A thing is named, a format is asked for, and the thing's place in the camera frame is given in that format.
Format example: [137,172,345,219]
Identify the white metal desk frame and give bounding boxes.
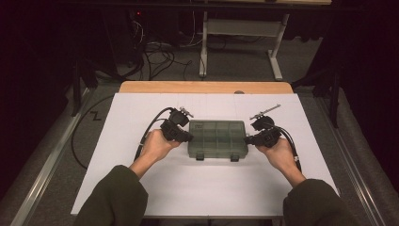
[199,0,332,81]

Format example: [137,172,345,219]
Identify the black computer tower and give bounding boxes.
[102,8,147,65]

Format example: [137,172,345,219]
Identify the black metal stand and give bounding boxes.
[291,67,343,129]
[70,59,98,117]

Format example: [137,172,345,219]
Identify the hand-held gripper black cable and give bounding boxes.
[134,106,175,162]
[264,121,303,173]

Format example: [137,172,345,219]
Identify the person's left hand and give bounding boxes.
[138,128,183,165]

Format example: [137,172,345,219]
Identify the right hand-held gripper black cable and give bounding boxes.
[264,121,303,173]

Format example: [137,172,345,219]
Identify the bundle of black floor cables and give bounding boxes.
[125,37,194,81]

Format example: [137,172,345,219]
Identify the metal floor rail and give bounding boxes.
[313,93,393,226]
[8,88,95,226]

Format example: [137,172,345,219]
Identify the left hand-held gripper black cable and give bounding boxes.
[134,106,175,162]

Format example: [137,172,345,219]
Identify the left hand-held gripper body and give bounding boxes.
[159,106,195,142]

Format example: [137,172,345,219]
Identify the long black floor cable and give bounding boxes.
[71,95,115,170]

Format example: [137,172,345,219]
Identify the person's right hand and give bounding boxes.
[255,137,302,179]

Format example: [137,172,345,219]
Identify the grey plastic compartment box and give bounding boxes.
[187,119,249,163]

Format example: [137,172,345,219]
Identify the white table cover sheet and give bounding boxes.
[71,92,348,218]

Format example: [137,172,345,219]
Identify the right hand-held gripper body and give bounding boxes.
[248,104,282,149]

